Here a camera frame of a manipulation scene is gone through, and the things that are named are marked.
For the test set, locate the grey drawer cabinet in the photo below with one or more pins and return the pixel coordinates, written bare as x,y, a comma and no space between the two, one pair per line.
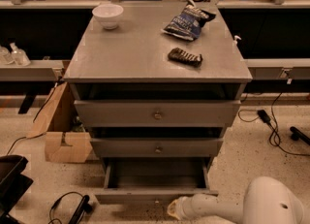
131,63

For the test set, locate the black handheld device with cable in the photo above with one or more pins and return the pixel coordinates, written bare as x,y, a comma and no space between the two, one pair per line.
83,207

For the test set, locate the white ceramic bowl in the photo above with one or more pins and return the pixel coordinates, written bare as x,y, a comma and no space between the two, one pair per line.
108,15

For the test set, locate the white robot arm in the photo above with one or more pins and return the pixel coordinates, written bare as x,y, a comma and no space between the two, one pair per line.
266,201

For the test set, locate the black stand foot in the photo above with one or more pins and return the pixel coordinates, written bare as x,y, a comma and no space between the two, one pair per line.
298,135

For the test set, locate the cardboard box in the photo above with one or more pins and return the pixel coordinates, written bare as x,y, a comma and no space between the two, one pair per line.
56,122

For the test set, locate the dark striped snack bar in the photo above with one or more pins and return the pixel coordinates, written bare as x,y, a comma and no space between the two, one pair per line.
184,57

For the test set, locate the small white pump bottle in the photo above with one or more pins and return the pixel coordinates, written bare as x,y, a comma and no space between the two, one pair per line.
236,39

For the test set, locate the grey middle drawer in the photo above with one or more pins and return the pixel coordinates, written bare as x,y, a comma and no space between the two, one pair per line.
156,147

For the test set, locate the clear sanitizer bottle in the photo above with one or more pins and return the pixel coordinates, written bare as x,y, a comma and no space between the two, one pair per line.
19,55

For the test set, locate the grey bottom drawer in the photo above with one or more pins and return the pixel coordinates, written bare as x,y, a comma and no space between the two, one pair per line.
154,180

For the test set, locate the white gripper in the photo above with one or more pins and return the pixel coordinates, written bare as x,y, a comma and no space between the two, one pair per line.
186,206

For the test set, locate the grey top drawer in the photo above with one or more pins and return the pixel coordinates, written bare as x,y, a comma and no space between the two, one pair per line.
150,113

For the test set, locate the grey drawer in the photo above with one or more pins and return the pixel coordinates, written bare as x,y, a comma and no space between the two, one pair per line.
154,180
150,113
156,147

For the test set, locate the blue chip bag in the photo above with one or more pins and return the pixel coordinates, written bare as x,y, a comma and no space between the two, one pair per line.
189,23

